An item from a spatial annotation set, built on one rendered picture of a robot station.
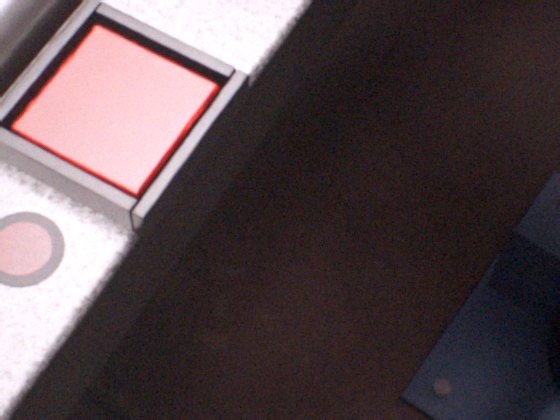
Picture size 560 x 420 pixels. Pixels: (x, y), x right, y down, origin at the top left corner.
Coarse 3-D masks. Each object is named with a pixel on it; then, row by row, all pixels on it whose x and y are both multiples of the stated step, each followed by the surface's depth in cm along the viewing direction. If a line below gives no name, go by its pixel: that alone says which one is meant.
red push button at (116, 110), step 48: (96, 48) 47; (144, 48) 47; (48, 96) 46; (96, 96) 46; (144, 96) 46; (192, 96) 46; (48, 144) 44; (96, 144) 45; (144, 144) 45; (144, 192) 44
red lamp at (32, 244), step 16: (16, 224) 44; (32, 224) 44; (0, 240) 44; (16, 240) 44; (32, 240) 44; (48, 240) 44; (0, 256) 44; (16, 256) 44; (32, 256) 44; (48, 256) 44; (16, 272) 43; (32, 272) 43
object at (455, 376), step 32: (544, 192) 151; (544, 224) 148; (512, 256) 136; (544, 256) 132; (480, 288) 144; (512, 288) 141; (544, 288) 137; (480, 320) 142; (512, 320) 142; (544, 320) 142; (448, 352) 139; (480, 352) 140; (512, 352) 140; (544, 352) 140; (416, 384) 137; (448, 384) 137; (480, 384) 138; (512, 384) 138; (544, 384) 138; (448, 416) 136; (480, 416) 136; (512, 416) 136; (544, 416) 136
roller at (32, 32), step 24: (0, 0) 49; (24, 0) 49; (48, 0) 50; (72, 0) 51; (0, 24) 49; (24, 24) 49; (48, 24) 50; (0, 48) 48; (24, 48) 49; (0, 72) 49; (0, 96) 49
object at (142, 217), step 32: (96, 0) 48; (64, 32) 47; (128, 32) 47; (160, 32) 47; (192, 64) 47; (224, 64) 46; (32, 96) 46; (224, 96) 45; (0, 128) 44; (224, 128) 46; (32, 160) 44; (192, 160) 45; (64, 192) 45; (96, 192) 43; (160, 192) 43; (128, 224) 44
